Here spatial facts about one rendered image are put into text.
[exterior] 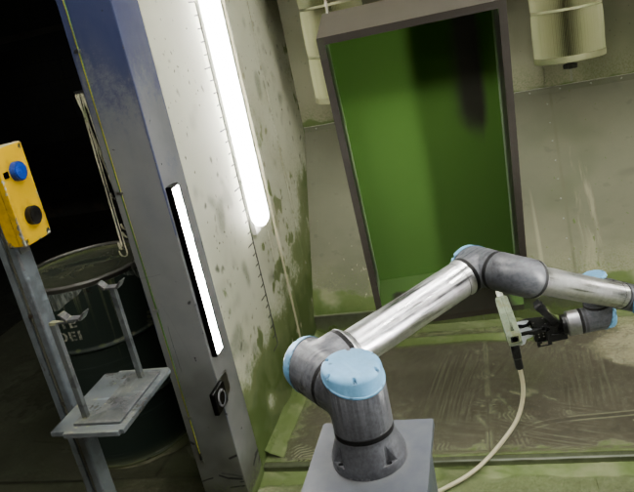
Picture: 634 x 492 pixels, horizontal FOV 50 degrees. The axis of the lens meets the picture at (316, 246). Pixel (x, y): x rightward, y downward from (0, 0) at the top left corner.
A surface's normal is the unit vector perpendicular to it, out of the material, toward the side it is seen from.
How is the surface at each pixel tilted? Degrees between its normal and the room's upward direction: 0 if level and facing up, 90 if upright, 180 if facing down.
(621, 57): 90
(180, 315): 90
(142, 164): 90
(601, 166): 57
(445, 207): 102
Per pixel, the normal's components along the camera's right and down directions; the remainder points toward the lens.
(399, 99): -0.06, 0.52
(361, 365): -0.15, -0.91
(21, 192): 0.96, -0.11
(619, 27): -0.21, 0.36
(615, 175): -0.28, -0.21
